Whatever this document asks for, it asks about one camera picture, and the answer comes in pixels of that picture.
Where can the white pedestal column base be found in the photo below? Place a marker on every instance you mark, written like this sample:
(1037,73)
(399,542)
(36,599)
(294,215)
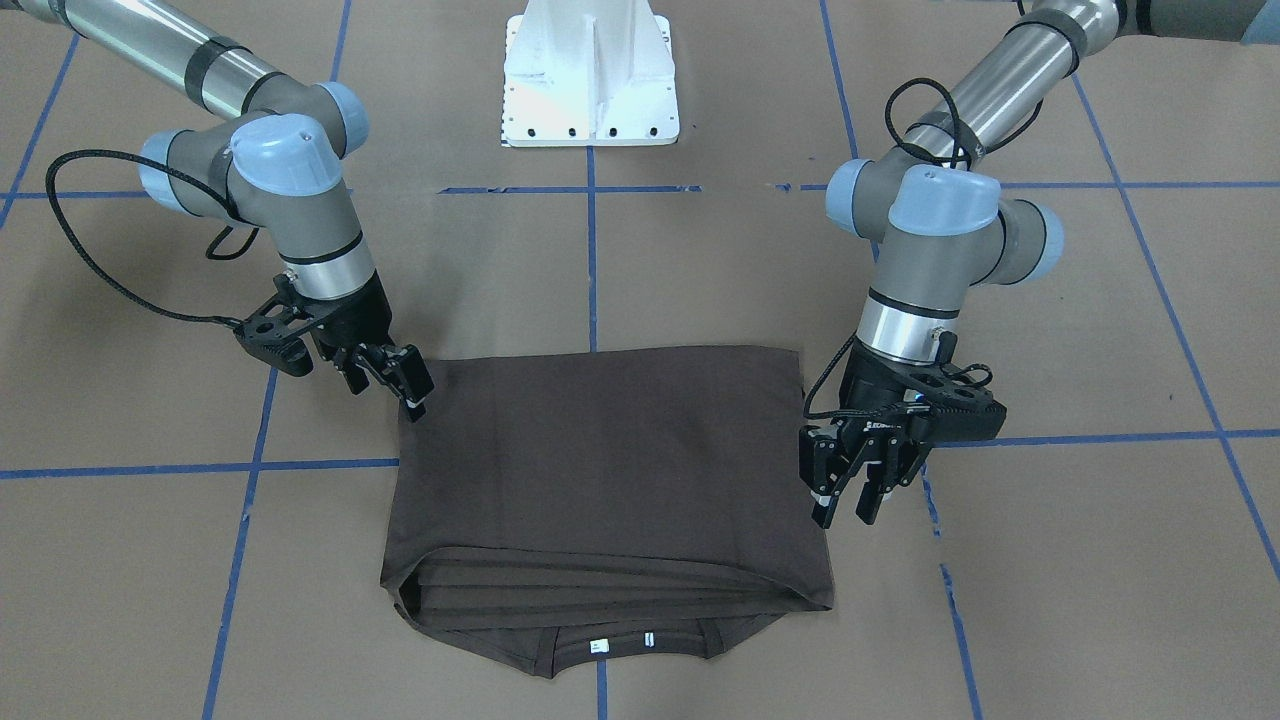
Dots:
(589,73)

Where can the dark brown t-shirt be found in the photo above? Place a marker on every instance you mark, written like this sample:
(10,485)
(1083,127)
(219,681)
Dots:
(551,510)

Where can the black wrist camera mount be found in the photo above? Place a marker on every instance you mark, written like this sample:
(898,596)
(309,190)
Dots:
(274,333)

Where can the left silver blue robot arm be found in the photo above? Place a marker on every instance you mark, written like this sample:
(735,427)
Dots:
(942,228)

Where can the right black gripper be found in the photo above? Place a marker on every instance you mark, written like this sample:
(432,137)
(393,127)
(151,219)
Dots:
(362,316)

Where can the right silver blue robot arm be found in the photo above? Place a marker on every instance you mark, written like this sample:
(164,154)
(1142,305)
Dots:
(273,164)

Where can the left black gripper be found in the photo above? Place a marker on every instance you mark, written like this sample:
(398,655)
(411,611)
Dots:
(866,396)

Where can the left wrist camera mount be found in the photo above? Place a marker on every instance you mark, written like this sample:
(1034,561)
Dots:
(959,406)

